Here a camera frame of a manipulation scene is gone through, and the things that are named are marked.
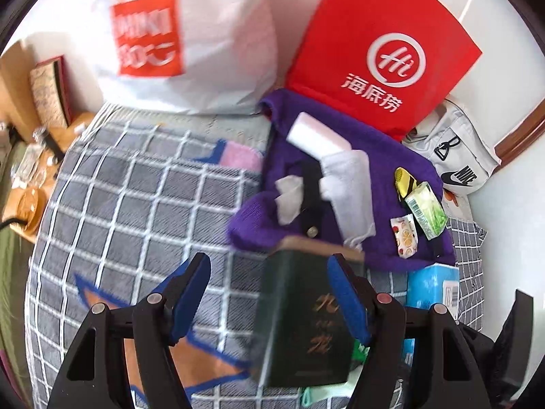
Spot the grey sports bag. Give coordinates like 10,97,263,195
402,98,503,197

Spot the round wooden tin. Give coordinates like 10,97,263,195
17,187,43,224

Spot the blue tissue pack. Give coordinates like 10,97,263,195
404,264,461,359

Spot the red paper bag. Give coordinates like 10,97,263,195
284,0,483,142

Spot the green snack packet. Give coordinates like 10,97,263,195
351,341,371,365

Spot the framed picture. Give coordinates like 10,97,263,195
29,55,73,129

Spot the white plastic shopping bag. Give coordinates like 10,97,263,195
91,0,279,116

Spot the short black watch strap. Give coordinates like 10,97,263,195
300,157,324,239

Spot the green pocket tissue pack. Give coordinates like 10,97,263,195
404,182,448,240

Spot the yellow and black packet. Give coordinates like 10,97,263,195
394,167,417,200

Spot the orange fruit print packet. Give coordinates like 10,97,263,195
390,216,419,260

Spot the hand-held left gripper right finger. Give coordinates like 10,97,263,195
326,253,497,409

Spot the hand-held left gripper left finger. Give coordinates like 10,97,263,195
47,252,212,409

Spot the wooden bedside furniture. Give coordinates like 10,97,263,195
0,43,96,243

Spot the white wrap piece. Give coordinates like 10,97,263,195
275,175,304,225

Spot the white rectangular box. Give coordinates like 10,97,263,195
286,111,353,160

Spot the purple sweater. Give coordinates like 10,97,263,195
225,89,456,273

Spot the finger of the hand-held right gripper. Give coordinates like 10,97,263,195
496,289,535,397

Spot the wooden bed frame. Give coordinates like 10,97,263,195
496,106,545,163

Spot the dark green box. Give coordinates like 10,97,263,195
249,236,367,386

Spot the grey checked blanket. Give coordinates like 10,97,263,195
26,104,490,409

